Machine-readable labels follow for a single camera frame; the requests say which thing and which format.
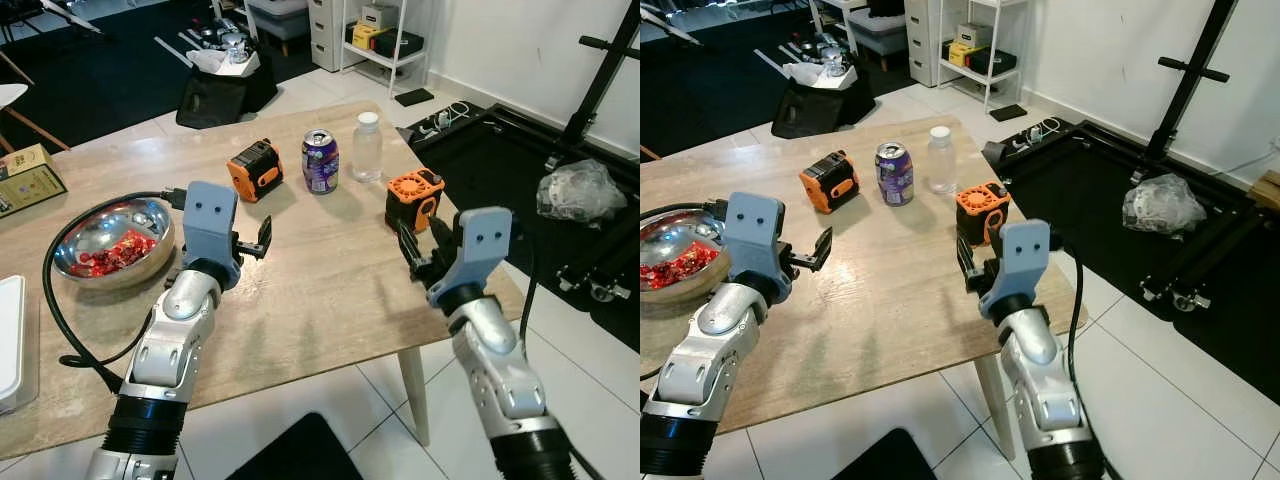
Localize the clear crumpled plastic bag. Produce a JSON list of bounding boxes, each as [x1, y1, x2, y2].
[[536, 158, 629, 223], [1122, 173, 1208, 236]]

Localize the white drawer cabinet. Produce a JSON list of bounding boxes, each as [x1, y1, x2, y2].
[[308, 0, 347, 73], [905, 0, 946, 59]]

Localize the white chair wooden legs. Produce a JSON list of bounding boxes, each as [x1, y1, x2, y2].
[[0, 83, 71, 153]]

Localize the white crumpled plastic bag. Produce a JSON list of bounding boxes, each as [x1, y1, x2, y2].
[[186, 45, 263, 79], [782, 58, 859, 91]]

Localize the wooden table leg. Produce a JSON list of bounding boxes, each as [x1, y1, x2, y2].
[[397, 345, 433, 447], [973, 355, 1017, 463]]

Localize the steel bowl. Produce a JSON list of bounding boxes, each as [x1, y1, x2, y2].
[[52, 197, 177, 291], [640, 208, 728, 306]]

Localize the black carpet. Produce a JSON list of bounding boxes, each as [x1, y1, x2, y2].
[[0, 0, 321, 153], [640, 0, 911, 131]]

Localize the orange black fan device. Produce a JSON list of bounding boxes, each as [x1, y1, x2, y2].
[[385, 169, 447, 235], [955, 180, 1013, 248]]

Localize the orange black battery pack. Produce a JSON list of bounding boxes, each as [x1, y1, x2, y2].
[[798, 150, 859, 215], [226, 138, 285, 204]]

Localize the white wire shelf rack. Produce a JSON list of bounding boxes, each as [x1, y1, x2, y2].
[[340, 0, 433, 99], [937, 0, 1029, 113]]

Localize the clear bottle white cap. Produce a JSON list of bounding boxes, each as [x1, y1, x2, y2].
[[926, 125, 959, 196], [352, 112, 385, 184]]

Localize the black floor mat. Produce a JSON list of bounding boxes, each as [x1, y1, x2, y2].
[[830, 428, 941, 480], [225, 412, 366, 480]]

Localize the purple drink can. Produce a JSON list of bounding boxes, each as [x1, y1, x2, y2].
[[302, 129, 340, 195], [875, 141, 915, 208]]

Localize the grey upholstered bench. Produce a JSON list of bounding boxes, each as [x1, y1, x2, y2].
[[245, 0, 311, 56], [845, 8, 909, 59]]

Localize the black metal frame stand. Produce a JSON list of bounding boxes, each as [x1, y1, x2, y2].
[[405, 0, 641, 301], [985, 0, 1280, 311]]

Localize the white flat tray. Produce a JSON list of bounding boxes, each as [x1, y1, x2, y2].
[[0, 275, 41, 416]]

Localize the black flat case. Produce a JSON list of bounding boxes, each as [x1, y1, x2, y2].
[[968, 46, 1019, 77], [378, 30, 426, 59]]

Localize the large black foam mat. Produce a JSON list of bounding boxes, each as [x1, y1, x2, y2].
[[985, 120, 1280, 379], [408, 100, 641, 353]]

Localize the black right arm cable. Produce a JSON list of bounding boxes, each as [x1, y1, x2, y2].
[[1065, 255, 1126, 480], [515, 235, 606, 480]]

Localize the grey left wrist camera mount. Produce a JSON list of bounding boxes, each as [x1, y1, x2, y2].
[[182, 181, 241, 276], [722, 192, 791, 291]]

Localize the red snacks heap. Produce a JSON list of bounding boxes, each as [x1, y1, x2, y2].
[[78, 232, 159, 278], [640, 255, 706, 291]]

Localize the black bag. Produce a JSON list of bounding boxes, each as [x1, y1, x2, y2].
[[770, 75, 873, 141], [176, 60, 280, 131]]

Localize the yellow cardboard box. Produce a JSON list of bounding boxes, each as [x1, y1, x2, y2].
[[0, 143, 69, 219]]

